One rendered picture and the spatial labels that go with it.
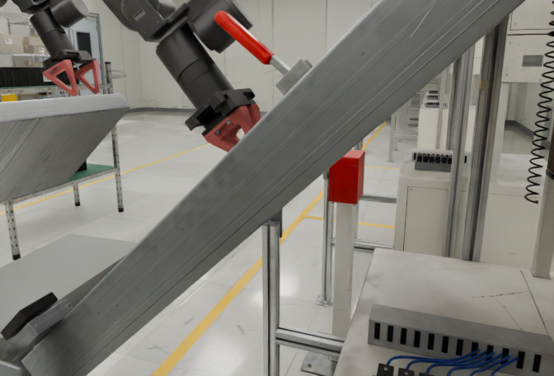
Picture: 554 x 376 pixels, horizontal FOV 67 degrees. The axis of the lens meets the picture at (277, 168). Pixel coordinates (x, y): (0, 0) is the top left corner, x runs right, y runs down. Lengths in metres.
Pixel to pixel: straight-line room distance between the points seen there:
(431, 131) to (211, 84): 4.57
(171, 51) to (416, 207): 1.43
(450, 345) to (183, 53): 0.57
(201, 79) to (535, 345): 0.60
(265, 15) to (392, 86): 9.58
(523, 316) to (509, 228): 0.99
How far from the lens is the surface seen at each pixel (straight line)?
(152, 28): 0.57
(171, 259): 0.40
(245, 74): 9.98
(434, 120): 5.03
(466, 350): 0.73
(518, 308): 0.93
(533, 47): 1.78
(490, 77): 1.01
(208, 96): 0.55
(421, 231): 1.87
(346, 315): 1.60
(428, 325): 0.73
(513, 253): 1.91
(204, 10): 0.57
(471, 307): 0.90
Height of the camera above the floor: 1.05
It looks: 13 degrees down
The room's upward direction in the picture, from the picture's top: straight up
